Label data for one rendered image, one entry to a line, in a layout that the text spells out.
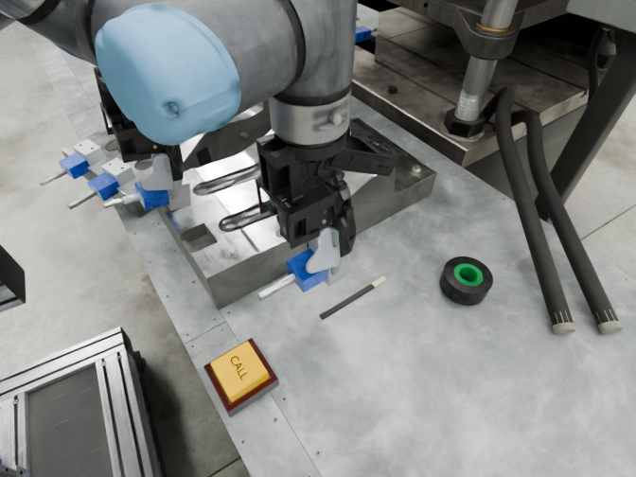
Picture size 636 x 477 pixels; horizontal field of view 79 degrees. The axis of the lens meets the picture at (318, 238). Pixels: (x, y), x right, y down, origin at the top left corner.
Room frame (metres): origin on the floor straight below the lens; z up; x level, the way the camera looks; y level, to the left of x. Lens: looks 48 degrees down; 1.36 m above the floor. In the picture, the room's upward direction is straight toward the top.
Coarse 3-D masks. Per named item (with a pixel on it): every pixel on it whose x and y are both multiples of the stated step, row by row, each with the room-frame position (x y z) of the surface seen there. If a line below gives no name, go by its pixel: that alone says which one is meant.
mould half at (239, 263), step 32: (352, 128) 0.79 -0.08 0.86; (224, 160) 0.64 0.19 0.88; (256, 160) 0.64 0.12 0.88; (416, 160) 0.67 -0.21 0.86; (192, 192) 0.53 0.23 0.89; (224, 192) 0.54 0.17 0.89; (352, 192) 0.50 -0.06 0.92; (384, 192) 0.55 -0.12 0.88; (416, 192) 0.60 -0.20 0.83; (192, 224) 0.45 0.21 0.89; (256, 224) 0.46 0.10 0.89; (192, 256) 0.39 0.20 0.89; (224, 256) 0.38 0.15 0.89; (256, 256) 0.39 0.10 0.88; (288, 256) 0.42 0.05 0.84; (224, 288) 0.35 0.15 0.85; (256, 288) 0.38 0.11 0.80
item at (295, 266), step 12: (312, 240) 0.36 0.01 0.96; (312, 252) 0.35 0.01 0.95; (288, 264) 0.33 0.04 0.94; (300, 264) 0.32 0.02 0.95; (348, 264) 0.34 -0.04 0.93; (288, 276) 0.31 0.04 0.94; (300, 276) 0.30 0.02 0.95; (312, 276) 0.31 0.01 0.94; (324, 276) 0.32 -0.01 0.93; (336, 276) 0.32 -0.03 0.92; (276, 288) 0.29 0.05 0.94; (300, 288) 0.30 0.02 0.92
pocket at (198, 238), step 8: (200, 224) 0.45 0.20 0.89; (184, 232) 0.44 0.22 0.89; (192, 232) 0.44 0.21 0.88; (200, 232) 0.45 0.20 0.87; (208, 232) 0.45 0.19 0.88; (184, 240) 0.43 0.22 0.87; (192, 240) 0.44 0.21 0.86; (200, 240) 0.44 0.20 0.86; (208, 240) 0.44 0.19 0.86; (216, 240) 0.42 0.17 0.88; (192, 248) 0.42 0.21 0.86; (200, 248) 0.42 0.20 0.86
